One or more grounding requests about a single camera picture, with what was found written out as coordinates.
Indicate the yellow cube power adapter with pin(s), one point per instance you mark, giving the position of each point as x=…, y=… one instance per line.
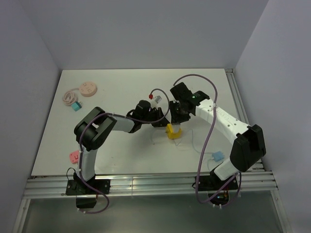
x=173, y=131

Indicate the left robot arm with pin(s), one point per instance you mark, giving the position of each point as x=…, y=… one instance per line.
x=93, y=130

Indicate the teal plug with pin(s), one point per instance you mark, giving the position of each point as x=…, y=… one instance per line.
x=76, y=106

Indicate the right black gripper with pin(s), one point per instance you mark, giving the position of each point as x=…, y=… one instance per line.
x=175, y=117

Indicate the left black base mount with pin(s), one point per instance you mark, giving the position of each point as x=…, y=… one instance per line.
x=79, y=190

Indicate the aluminium front rail frame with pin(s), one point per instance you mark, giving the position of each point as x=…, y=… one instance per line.
x=162, y=203

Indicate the pink flat plug adapter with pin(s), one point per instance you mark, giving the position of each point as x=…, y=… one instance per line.
x=74, y=156

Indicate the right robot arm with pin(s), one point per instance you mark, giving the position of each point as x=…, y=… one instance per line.
x=248, y=145

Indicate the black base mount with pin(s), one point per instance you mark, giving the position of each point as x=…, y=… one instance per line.
x=79, y=190
x=226, y=195

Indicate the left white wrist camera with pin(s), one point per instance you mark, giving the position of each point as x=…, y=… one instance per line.
x=154, y=100

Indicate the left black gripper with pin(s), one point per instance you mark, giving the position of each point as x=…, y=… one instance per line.
x=162, y=123

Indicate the aluminium right side rail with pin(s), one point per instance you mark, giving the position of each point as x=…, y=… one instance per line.
x=236, y=96

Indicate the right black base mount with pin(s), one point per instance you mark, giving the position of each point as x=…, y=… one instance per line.
x=226, y=195

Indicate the pink round power strip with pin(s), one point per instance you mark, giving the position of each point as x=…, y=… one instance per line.
x=88, y=89

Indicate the light blue charger plug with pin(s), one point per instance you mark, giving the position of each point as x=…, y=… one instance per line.
x=217, y=156

